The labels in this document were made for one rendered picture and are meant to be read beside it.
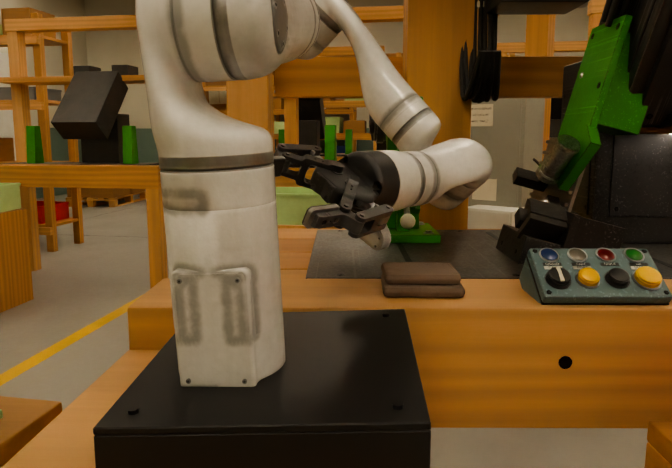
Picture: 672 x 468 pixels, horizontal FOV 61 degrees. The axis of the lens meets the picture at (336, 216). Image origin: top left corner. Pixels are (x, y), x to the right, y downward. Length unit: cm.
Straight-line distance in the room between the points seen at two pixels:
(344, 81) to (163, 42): 92
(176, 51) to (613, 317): 55
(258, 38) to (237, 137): 7
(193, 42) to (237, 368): 25
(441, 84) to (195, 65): 87
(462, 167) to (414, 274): 15
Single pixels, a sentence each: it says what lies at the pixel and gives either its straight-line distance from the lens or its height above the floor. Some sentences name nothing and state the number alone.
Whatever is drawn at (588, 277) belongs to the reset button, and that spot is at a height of 93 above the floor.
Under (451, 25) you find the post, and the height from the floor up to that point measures 133.
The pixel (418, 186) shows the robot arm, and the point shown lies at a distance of 69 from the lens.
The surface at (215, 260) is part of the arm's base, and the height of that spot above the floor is 100.
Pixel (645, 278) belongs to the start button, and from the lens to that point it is 76.
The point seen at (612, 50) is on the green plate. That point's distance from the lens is 98.
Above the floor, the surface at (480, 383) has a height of 81.
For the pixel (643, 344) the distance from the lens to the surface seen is 77.
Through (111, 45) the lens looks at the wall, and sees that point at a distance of 1278.
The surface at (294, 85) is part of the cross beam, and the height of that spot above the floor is 121.
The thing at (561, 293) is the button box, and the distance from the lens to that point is 72.
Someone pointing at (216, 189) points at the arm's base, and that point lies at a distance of 44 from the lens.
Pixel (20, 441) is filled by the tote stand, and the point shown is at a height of 78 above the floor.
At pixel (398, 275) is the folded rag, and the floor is 93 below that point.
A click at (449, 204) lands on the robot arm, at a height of 100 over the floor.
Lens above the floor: 110
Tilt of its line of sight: 8 degrees down
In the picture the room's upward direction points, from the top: straight up
